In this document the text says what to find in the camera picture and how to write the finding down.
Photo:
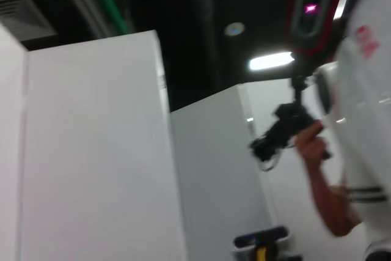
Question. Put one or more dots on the bare human hand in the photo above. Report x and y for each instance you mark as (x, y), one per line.
(311, 146)

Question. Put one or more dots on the black handheld camera rig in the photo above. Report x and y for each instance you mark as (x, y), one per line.
(287, 126)

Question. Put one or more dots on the bare human forearm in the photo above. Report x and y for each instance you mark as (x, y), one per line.
(327, 200)

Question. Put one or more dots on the rectangular ceiling light panel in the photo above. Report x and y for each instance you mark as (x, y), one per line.
(270, 60)

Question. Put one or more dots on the white partition panel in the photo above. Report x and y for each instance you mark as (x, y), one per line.
(214, 166)
(91, 151)

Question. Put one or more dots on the red framed oval sensor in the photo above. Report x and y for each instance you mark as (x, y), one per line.
(311, 13)

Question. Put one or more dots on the round ceiling spotlight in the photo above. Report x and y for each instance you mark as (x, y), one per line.
(234, 29)

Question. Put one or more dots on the ceiling air vent grille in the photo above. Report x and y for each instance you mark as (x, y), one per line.
(24, 18)

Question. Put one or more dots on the black bar camera device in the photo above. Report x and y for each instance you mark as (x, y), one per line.
(262, 238)

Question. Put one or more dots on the grey ceiling duct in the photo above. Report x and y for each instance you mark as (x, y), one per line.
(82, 1)

